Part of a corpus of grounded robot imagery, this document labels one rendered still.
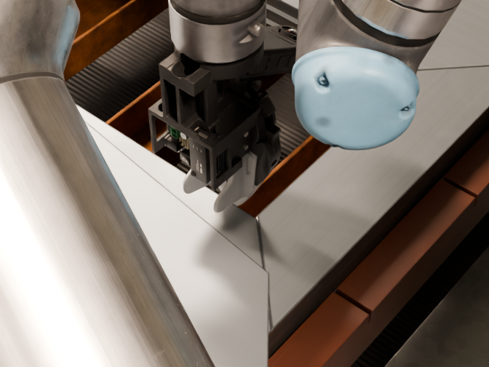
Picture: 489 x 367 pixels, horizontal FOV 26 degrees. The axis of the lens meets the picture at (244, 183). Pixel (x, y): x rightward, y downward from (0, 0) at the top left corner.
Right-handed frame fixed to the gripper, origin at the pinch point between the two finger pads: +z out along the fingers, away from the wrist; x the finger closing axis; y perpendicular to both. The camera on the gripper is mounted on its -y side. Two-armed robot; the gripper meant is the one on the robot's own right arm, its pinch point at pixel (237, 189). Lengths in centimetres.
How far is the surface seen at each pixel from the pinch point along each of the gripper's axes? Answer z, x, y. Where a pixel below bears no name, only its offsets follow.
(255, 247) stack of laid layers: 0.8, 5.2, 3.8
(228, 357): 0.6, 11.0, 14.3
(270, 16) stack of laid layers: 3.1, -16.0, -24.7
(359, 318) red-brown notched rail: 3.9, 16.0, 2.2
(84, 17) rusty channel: 18, -47, -23
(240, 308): 0.6, 8.6, 9.9
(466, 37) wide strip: 0.9, 4.4, -33.3
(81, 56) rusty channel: 16.7, -40.0, -15.9
